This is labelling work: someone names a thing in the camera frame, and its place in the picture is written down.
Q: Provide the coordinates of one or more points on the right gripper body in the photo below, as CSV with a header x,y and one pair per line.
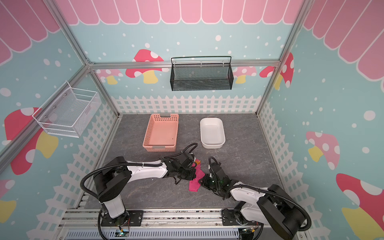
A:
x,y
208,181

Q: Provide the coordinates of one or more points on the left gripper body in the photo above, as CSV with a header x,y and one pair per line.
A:
x,y
186,173

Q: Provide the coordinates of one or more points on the magenta paper napkin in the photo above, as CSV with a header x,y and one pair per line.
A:
x,y
194,184

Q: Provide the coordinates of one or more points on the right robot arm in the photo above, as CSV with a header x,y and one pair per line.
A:
x,y
256,207

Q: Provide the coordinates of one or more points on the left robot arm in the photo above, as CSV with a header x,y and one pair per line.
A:
x,y
107,183

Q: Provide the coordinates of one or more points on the pink perforated plastic basket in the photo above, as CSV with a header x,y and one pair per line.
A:
x,y
161,133

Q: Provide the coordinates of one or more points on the white oval plastic tub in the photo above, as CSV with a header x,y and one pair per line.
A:
x,y
212,133

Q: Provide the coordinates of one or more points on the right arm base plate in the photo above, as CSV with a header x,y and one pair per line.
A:
x,y
231,217

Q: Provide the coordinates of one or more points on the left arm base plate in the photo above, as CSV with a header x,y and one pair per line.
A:
x,y
131,218

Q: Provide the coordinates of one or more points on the black wire mesh wall basket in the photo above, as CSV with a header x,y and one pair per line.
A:
x,y
209,73

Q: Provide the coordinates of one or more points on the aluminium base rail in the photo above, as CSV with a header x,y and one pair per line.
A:
x,y
83,224

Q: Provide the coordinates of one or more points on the white wire mesh wall basket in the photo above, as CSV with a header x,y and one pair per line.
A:
x,y
69,112

